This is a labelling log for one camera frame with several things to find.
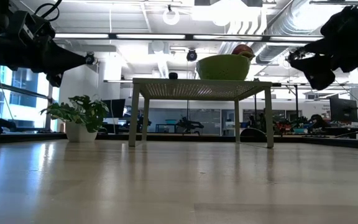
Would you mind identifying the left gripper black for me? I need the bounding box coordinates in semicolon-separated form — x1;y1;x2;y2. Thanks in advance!
11;11;86;88

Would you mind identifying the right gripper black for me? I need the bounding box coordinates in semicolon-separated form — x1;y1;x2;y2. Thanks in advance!
290;7;358;91

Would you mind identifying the red apple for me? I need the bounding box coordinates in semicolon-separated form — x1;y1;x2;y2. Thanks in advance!
231;44;255;57

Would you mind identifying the green colander bowl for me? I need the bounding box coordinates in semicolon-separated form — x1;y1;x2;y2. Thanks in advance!
196;51;257;82

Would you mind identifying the black window railing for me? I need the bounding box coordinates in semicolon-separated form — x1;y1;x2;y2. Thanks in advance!
0;75;55;102

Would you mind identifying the black computer monitor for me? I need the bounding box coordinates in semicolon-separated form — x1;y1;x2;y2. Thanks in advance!
101;98;126;119
329;98;358;123

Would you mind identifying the green plant in white pot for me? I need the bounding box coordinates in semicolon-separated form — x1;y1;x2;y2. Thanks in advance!
40;95;110;143

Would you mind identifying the person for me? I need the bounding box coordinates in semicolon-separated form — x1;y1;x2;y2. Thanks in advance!
309;113;331;131

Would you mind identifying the dark office desk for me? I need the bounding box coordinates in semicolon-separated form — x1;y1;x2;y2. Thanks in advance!
323;126;358;139

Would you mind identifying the long ceiling light bar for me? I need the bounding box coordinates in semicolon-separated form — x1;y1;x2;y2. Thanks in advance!
53;32;324;44

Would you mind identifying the round white ceiling lamp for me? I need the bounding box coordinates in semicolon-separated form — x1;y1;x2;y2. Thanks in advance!
162;7;181;26

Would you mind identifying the pale green perforated shelf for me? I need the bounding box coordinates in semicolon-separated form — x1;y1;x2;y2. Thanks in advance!
128;77;275;149

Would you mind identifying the black ceiling camera rig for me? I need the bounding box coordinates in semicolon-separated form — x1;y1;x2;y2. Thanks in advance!
286;48;304;63

